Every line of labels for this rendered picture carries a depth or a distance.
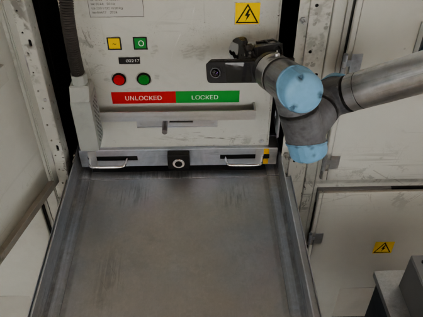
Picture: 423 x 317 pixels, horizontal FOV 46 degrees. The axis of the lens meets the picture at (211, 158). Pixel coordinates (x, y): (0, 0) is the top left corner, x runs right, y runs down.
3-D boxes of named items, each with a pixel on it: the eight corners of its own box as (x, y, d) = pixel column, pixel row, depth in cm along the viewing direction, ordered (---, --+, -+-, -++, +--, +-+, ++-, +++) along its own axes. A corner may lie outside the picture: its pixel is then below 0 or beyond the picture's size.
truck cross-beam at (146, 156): (276, 164, 139) (277, 147, 135) (82, 166, 138) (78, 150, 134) (274, 152, 143) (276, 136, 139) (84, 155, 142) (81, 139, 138)
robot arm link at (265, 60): (262, 99, 95) (260, 56, 92) (253, 92, 99) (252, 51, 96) (298, 92, 97) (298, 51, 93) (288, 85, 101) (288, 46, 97)
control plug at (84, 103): (99, 151, 122) (88, 90, 110) (80, 151, 122) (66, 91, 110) (104, 131, 128) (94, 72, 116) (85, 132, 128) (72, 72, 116)
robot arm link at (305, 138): (342, 136, 100) (332, 87, 94) (320, 168, 93) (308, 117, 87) (306, 135, 104) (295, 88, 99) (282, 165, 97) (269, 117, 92)
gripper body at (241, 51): (272, 70, 112) (294, 85, 101) (236, 76, 110) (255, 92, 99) (271, 36, 108) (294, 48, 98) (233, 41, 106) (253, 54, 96)
